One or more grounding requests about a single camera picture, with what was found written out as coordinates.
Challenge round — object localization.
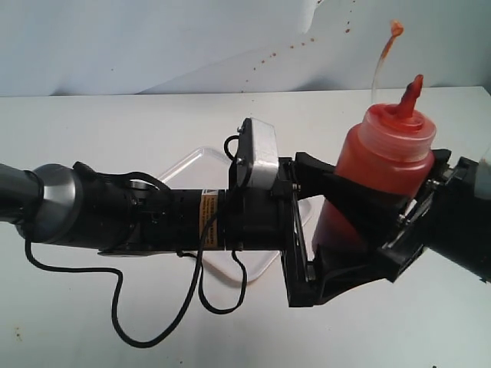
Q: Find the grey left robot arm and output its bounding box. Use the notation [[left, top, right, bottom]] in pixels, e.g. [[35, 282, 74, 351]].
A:
[[1, 153, 408, 307]]

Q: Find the white rectangular tray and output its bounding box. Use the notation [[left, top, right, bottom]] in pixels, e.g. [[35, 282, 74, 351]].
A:
[[157, 145, 314, 288]]

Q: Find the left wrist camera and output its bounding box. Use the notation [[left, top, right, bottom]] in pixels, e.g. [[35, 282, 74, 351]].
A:
[[223, 117, 279, 190]]

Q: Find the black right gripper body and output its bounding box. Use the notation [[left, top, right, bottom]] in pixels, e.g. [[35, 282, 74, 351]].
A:
[[381, 149, 479, 282]]

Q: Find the red sauce squeeze bottle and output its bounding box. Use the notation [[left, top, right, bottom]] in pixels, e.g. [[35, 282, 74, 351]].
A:
[[310, 19, 438, 265]]

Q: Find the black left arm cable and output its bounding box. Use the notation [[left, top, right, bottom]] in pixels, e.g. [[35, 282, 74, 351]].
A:
[[22, 136, 249, 339]]

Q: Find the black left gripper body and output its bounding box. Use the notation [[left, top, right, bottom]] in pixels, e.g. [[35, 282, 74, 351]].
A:
[[219, 157, 318, 307]]

